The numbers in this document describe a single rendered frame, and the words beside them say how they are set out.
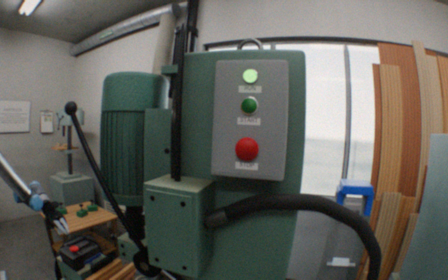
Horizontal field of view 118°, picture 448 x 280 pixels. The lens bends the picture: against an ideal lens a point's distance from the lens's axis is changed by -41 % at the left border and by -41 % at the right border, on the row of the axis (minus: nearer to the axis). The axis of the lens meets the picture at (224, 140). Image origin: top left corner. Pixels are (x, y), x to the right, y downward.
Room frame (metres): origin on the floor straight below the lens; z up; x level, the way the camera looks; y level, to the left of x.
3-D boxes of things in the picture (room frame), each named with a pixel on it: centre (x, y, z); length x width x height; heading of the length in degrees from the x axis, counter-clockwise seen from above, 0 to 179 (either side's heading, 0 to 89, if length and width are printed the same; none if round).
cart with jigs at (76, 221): (1.64, 1.35, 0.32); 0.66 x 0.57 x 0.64; 155
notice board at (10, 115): (1.97, 2.90, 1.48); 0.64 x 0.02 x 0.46; 156
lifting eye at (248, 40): (0.46, -0.05, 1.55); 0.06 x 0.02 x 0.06; 75
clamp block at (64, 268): (0.51, 0.44, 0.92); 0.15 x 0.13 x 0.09; 165
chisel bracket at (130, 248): (0.53, 0.21, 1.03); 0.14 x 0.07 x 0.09; 75
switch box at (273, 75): (0.32, -0.04, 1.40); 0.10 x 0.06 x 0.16; 75
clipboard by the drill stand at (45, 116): (2.52, 2.63, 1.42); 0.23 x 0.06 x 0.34; 156
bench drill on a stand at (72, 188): (2.29, 1.91, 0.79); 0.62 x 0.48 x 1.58; 67
